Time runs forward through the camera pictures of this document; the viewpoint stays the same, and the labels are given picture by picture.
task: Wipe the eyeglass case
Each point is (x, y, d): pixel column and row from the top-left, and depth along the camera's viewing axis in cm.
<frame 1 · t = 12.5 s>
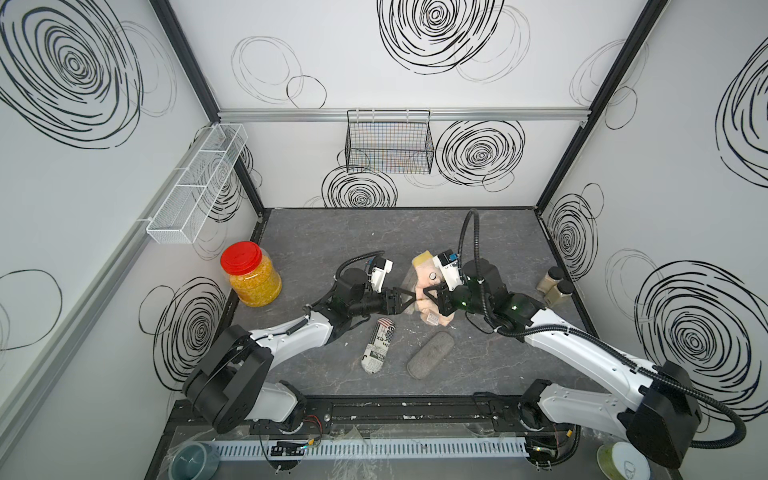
left hand: (411, 299, 79), fingers open
right hand: (428, 290, 77), fingers closed
grey oval eyeglass case: (433, 352, 83), point 3 cm above the table
red lid yellow jar: (253, 276, 85), point 16 cm above the table
brown spice bottle near: (562, 289, 90), point 9 cm above the table
brown spice bottle far: (553, 275, 92), point 9 cm above the table

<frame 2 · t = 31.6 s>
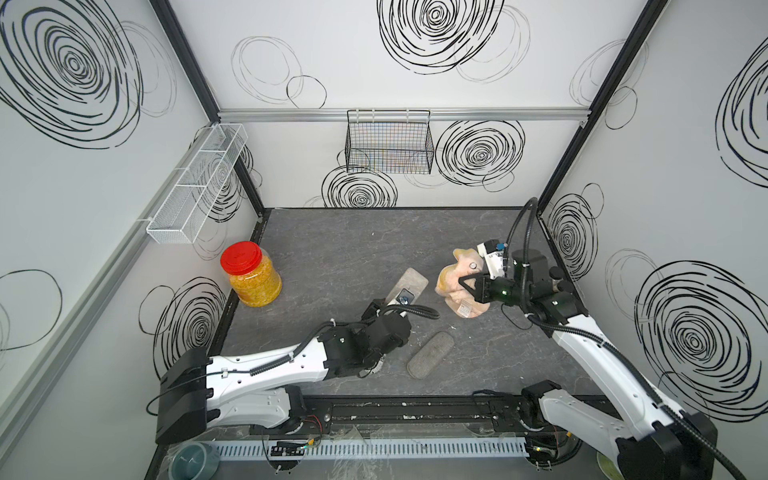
left hand: (395, 311, 75), fingers open
right hand: (463, 281, 76), fingers closed
the named things where they were.

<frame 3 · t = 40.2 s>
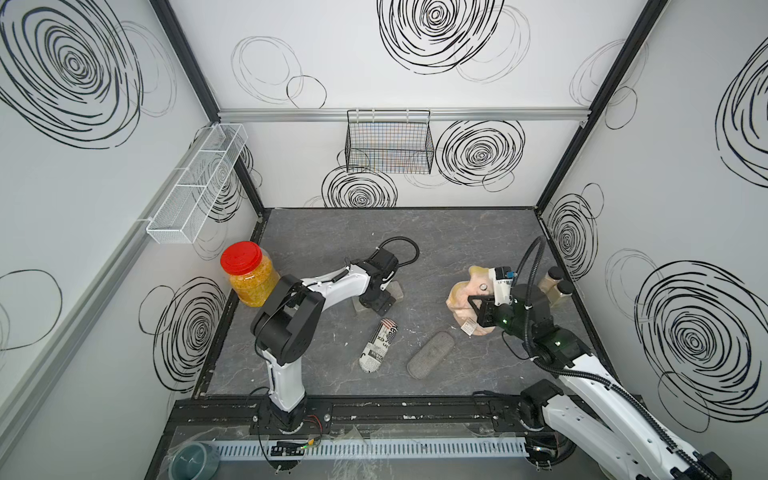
left hand: (372, 297, 94), fingers open
right hand: (472, 300, 77), fingers closed
the named things where they were.

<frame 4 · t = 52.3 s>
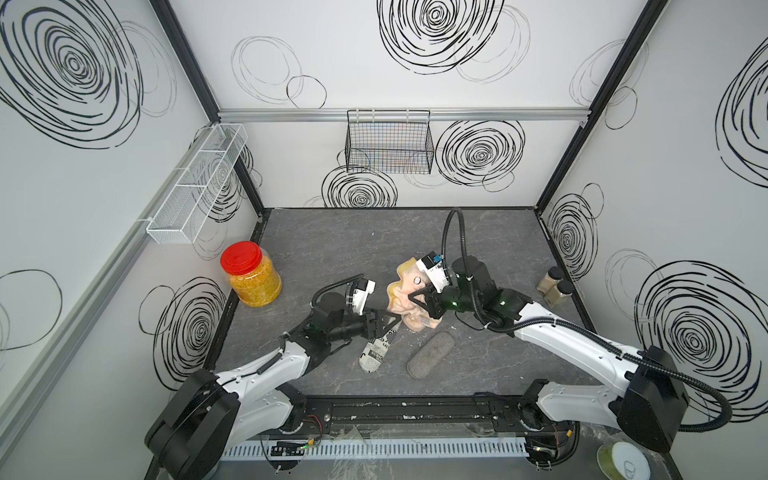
left hand: (395, 320, 77), fingers open
right hand: (412, 298, 75), fingers closed
the named things where they were.

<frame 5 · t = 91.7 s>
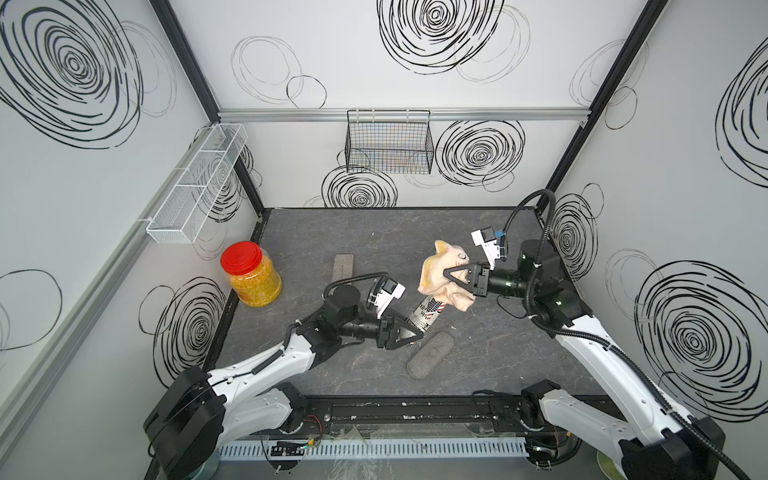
left hand: (418, 336, 67), fingers open
right hand: (447, 278, 66), fingers closed
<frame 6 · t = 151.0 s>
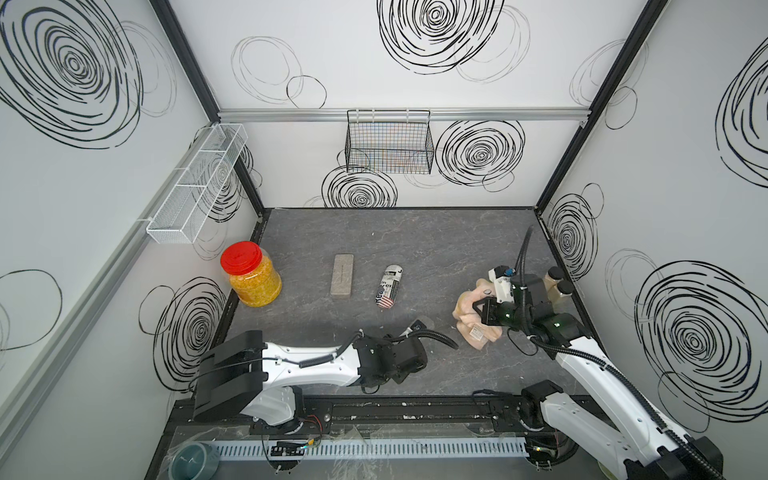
left hand: (405, 355, 79), fingers open
right hand: (476, 307, 79), fingers closed
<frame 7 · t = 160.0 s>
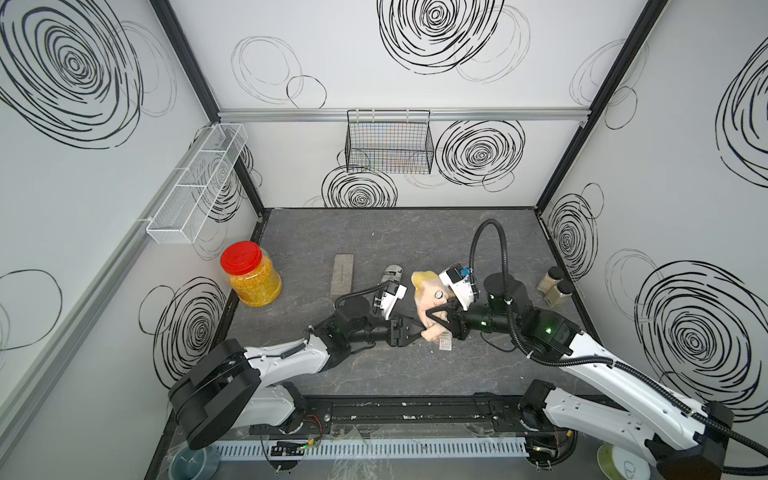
left hand: (425, 332, 71), fingers open
right hand: (430, 314, 67), fingers closed
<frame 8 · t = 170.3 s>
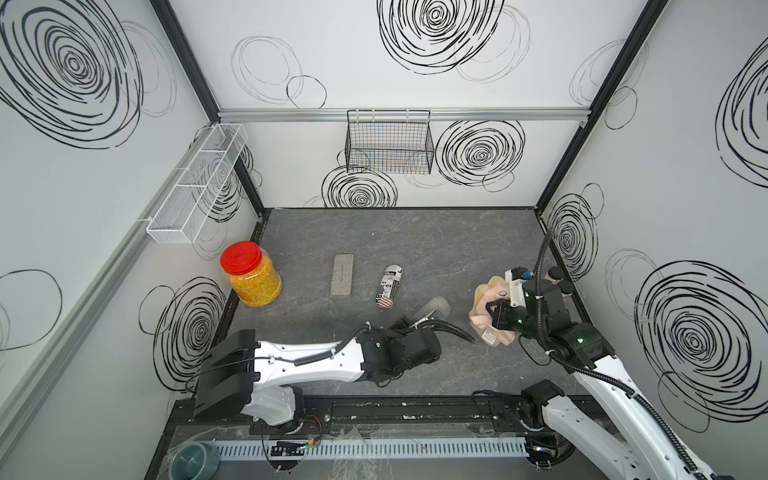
left hand: (417, 333, 76), fingers open
right hand: (489, 308, 75), fingers closed
